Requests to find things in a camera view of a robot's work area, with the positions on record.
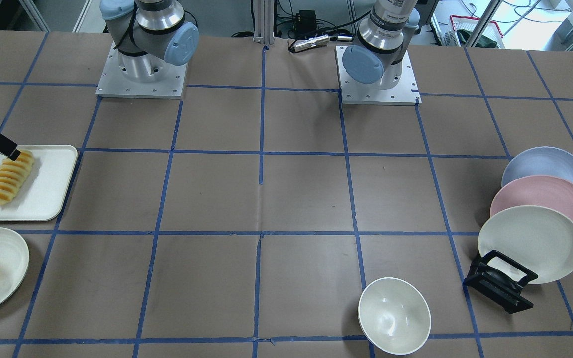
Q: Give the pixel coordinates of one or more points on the spiral yellow bread roll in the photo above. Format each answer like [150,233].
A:
[13,174]

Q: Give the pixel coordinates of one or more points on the blue plate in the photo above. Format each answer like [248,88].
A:
[543,160]

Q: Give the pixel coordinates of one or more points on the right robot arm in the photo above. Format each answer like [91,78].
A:
[150,37]

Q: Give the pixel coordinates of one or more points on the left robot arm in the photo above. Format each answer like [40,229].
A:
[451,93]

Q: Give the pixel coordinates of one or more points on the pink plate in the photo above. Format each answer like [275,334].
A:
[538,190]

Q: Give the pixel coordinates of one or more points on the cream plate in rack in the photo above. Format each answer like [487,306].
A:
[539,238]

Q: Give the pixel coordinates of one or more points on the black plate rack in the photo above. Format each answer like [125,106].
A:
[497,286]

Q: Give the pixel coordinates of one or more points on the white rectangular tray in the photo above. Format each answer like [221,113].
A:
[42,196]

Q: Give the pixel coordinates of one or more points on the white bowl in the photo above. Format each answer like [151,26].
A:
[394,316]

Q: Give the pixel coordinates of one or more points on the silver cylindrical connector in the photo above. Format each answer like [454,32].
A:
[302,45]

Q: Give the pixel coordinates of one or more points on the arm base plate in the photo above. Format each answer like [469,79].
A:
[147,71]
[398,85]

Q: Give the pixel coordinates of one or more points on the aluminium frame post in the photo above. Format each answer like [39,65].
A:
[264,21]

